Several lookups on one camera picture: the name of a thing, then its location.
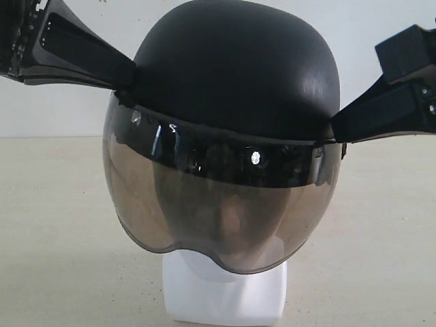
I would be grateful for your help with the black helmet with visor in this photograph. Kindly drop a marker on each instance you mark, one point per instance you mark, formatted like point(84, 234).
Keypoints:
point(224, 147)

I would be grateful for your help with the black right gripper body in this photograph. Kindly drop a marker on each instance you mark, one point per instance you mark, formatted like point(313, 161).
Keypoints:
point(407, 61)

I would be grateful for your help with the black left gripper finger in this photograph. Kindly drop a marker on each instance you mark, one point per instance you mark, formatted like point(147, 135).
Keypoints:
point(68, 78)
point(67, 43)

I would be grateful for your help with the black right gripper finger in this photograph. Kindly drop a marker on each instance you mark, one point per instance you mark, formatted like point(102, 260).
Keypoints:
point(374, 116)

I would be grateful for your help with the white mannequin head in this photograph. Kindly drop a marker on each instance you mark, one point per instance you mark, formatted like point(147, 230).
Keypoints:
point(196, 290)

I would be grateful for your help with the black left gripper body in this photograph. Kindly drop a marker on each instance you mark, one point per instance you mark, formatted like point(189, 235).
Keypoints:
point(21, 21)

